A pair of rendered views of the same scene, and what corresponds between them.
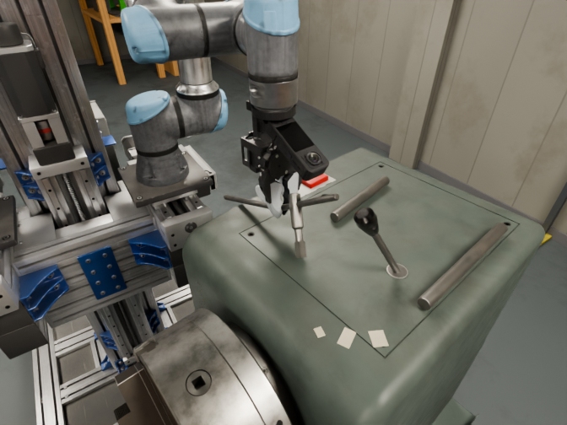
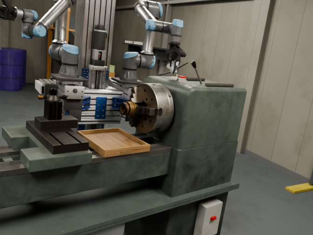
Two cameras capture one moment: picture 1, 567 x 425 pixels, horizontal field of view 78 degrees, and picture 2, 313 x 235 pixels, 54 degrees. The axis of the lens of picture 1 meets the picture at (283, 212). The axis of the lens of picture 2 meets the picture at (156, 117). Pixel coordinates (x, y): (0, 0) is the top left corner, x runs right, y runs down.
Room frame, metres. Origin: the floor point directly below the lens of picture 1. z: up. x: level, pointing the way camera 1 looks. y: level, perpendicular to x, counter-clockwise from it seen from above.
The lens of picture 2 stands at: (-1.64, 0.03, 1.47)
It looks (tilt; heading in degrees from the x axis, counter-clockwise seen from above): 13 degrees down; 1
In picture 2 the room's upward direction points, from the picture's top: 7 degrees clockwise
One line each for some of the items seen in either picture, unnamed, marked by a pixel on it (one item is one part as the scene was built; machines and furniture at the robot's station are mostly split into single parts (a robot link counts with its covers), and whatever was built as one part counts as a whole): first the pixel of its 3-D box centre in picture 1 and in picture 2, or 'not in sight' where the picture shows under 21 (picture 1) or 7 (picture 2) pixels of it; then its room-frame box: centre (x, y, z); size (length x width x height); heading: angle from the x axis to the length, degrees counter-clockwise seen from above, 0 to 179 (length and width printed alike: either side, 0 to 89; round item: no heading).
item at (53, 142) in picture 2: not in sight; (55, 134); (-0.11, 0.58, 0.95); 0.43 x 0.18 x 0.04; 41
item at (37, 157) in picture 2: not in sight; (44, 143); (-0.12, 0.63, 0.90); 0.53 x 0.30 x 0.06; 41
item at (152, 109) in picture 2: not in sight; (147, 110); (0.15, 0.13, 1.09); 0.12 x 0.11 x 0.05; 41
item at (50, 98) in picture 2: not in sight; (52, 97); (-0.06, 0.63, 1.14); 0.08 x 0.08 x 0.03
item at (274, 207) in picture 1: (267, 196); (169, 66); (0.54, 0.03, 1.34); 0.06 x 0.03 x 0.09; 41
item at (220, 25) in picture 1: (234, 28); (168, 28); (0.63, 0.08, 1.60); 0.11 x 0.11 x 0.08; 28
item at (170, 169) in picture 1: (159, 158); (129, 73); (0.92, 0.36, 1.21); 0.15 x 0.15 x 0.10
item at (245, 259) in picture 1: (353, 293); (191, 108); (0.55, -0.16, 1.06); 0.59 x 0.48 x 0.39; 131
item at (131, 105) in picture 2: not in sight; (129, 108); (0.17, 0.24, 1.08); 0.09 x 0.09 x 0.09; 41
